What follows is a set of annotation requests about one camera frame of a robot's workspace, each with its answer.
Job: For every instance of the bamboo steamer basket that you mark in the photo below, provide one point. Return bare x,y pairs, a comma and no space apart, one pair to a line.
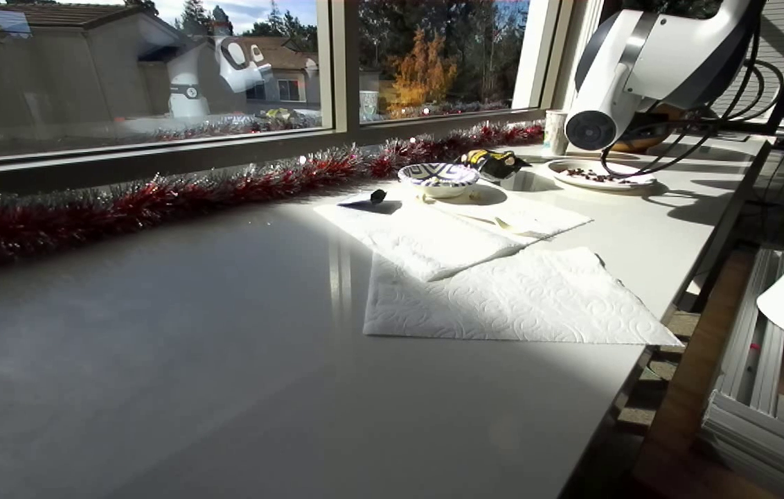
645,142

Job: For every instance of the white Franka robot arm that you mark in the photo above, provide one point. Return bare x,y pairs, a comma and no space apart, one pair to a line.
651,64

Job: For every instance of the white embossed paper towel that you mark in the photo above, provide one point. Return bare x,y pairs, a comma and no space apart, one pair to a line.
520,307
429,241

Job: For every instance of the patterned paper cup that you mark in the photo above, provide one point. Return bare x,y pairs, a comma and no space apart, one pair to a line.
556,128

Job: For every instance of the small black object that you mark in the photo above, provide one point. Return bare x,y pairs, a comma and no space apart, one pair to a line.
378,198

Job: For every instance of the blue patterned bowl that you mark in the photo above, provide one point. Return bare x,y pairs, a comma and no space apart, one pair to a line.
437,181

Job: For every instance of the window frame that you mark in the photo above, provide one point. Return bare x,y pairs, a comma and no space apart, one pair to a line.
336,64

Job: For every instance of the white round plate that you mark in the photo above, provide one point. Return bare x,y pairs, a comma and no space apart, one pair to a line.
637,184

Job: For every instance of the brown beans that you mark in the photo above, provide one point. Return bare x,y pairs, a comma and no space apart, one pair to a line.
587,174

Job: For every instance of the red tinsel garland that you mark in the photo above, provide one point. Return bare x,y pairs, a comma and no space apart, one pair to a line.
180,195

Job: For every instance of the aluminium rail frame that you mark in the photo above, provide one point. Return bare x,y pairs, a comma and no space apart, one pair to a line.
761,407

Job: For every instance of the black yellow snack packet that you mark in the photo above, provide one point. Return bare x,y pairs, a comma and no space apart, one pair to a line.
498,164

